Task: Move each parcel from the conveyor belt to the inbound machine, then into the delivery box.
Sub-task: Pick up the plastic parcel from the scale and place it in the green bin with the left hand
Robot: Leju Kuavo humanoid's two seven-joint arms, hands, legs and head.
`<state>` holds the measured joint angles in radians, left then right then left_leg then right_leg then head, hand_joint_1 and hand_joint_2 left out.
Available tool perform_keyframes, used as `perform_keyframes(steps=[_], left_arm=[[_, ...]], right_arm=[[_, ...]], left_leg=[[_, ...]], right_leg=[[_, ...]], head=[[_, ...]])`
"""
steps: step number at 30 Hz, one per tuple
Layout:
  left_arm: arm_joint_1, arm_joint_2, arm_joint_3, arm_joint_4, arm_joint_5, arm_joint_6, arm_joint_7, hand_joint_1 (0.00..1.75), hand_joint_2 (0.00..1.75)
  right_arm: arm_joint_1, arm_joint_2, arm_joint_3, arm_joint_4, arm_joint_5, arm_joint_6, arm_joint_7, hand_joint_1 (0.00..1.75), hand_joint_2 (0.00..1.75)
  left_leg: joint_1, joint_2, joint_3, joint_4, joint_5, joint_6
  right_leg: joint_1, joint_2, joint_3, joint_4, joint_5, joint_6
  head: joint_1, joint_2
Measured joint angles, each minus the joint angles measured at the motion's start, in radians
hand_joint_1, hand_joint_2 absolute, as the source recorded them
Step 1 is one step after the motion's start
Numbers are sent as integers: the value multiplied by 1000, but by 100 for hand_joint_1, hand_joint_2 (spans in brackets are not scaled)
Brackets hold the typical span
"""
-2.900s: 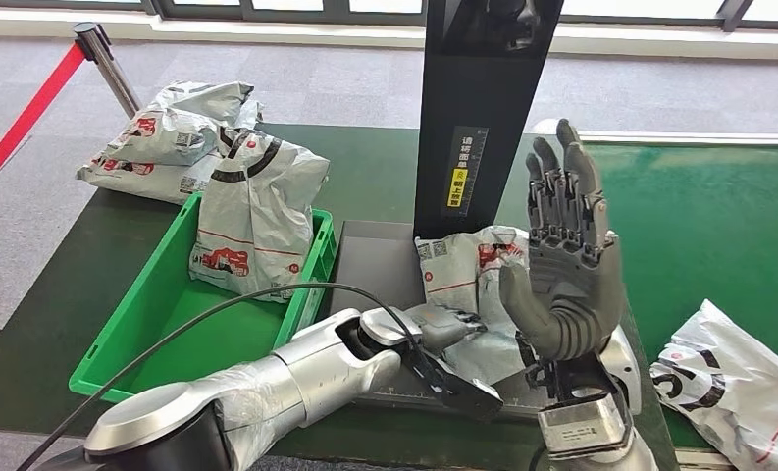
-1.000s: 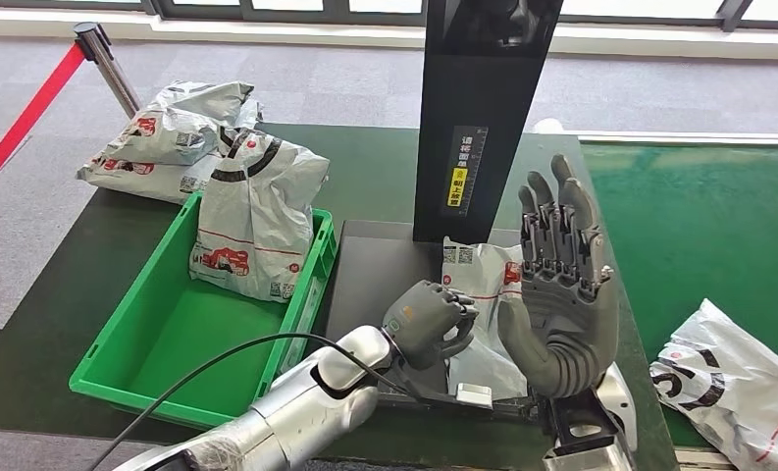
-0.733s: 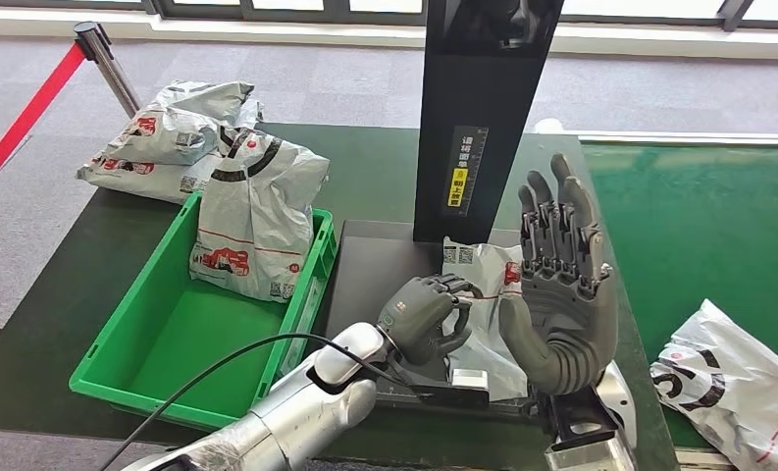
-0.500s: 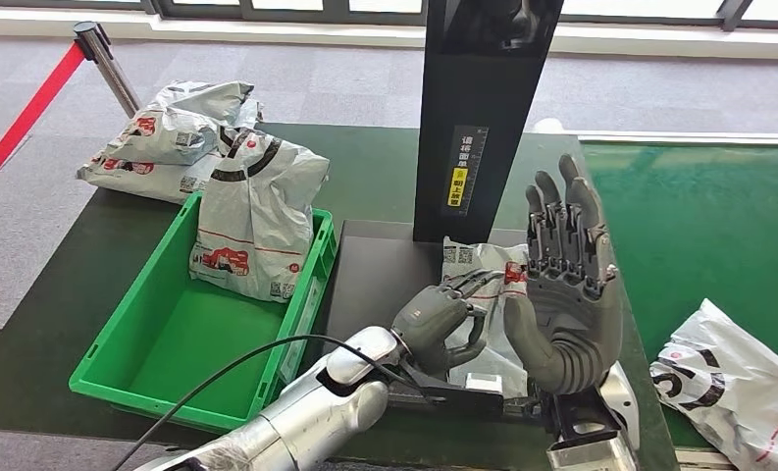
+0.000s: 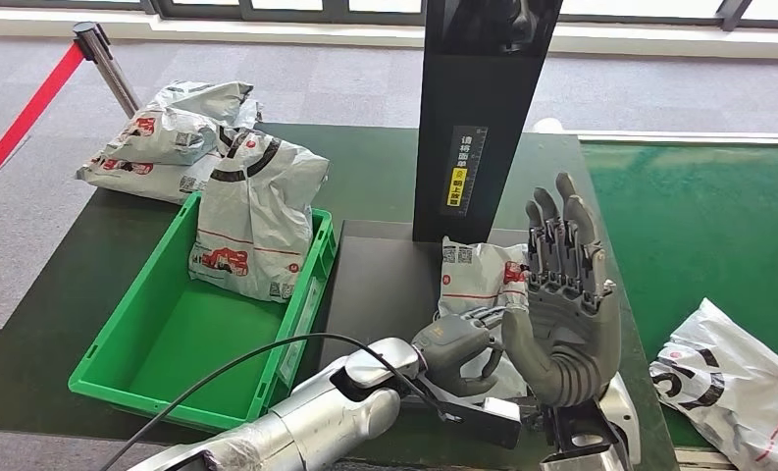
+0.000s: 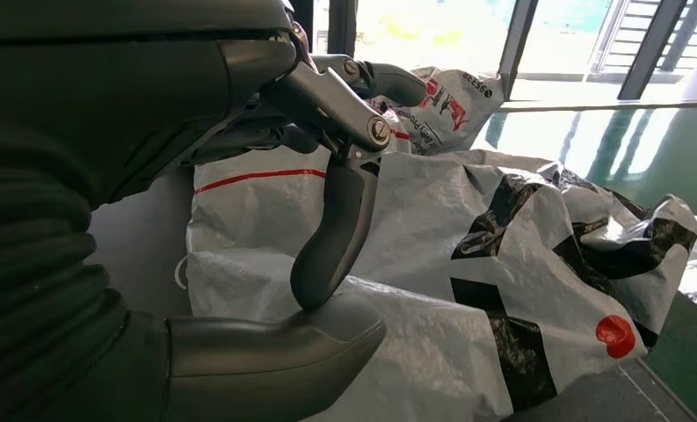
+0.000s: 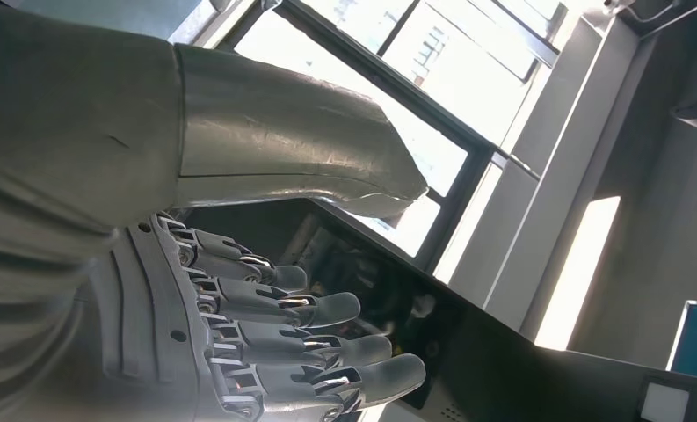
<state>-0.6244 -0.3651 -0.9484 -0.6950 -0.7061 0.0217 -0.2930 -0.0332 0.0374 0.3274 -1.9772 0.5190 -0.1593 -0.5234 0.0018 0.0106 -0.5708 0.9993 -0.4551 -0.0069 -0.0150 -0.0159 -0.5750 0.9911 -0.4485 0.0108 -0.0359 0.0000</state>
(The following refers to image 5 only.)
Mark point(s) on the flat grey parcel bag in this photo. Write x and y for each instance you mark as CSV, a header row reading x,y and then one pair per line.
x,y
148,181

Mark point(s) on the grey parcel black print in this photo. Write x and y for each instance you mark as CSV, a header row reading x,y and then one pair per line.
x,y
258,195

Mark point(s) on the white conveyor side rail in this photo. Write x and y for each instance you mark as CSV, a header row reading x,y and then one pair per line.
x,y
704,458
687,136

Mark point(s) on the white parcel red logo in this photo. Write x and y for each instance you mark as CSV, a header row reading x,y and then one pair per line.
x,y
479,273

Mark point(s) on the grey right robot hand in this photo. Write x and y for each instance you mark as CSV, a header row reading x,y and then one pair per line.
x,y
570,344

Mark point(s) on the red barrier belt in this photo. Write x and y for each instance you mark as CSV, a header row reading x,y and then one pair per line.
x,y
28,114

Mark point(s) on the yellow black scanner label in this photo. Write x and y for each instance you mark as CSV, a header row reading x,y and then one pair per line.
x,y
457,185

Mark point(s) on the black inbound scanner machine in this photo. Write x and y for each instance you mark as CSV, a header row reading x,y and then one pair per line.
x,y
382,279

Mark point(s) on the dark window frame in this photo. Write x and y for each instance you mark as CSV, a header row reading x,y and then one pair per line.
x,y
200,10

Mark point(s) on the white parcel black lettering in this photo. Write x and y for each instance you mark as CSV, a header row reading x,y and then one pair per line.
x,y
733,390

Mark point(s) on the silver stanchion post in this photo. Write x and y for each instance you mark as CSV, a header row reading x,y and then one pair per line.
x,y
108,68

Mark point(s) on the green plastic crate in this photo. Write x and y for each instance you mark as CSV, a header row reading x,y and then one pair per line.
x,y
180,338

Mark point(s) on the crumpled grey parcel bag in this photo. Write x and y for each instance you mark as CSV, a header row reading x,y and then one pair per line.
x,y
177,120

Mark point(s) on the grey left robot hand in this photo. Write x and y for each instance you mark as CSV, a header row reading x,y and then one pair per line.
x,y
457,351

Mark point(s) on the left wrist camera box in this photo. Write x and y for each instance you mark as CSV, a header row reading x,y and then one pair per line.
x,y
486,419

